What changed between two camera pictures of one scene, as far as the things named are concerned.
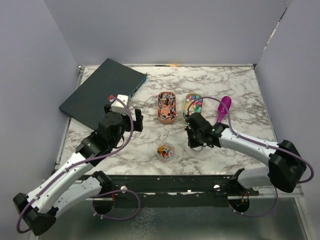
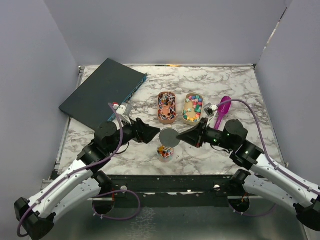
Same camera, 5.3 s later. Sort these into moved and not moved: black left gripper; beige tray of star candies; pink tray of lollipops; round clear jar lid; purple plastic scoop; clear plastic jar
Moved: black left gripper; round clear jar lid
Not moved: pink tray of lollipops; beige tray of star candies; clear plastic jar; purple plastic scoop
